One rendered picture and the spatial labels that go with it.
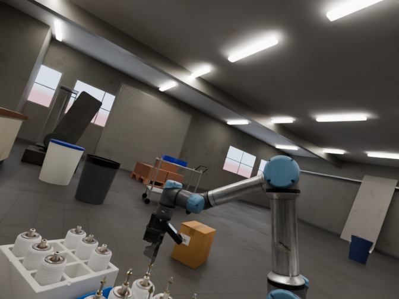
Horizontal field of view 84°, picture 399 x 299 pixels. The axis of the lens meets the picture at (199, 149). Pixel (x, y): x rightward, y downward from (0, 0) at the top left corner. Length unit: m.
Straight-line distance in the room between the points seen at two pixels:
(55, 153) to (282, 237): 3.24
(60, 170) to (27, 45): 4.93
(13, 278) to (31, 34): 7.23
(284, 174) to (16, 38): 7.73
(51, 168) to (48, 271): 2.61
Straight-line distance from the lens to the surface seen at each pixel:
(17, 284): 1.26
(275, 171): 0.81
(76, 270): 1.37
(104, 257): 1.29
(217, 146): 10.44
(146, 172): 6.32
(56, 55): 8.87
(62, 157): 3.62
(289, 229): 0.83
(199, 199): 0.93
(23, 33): 8.07
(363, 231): 10.83
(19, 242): 1.35
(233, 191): 1.00
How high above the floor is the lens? 0.78
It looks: 5 degrees up
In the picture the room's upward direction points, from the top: 18 degrees clockwise
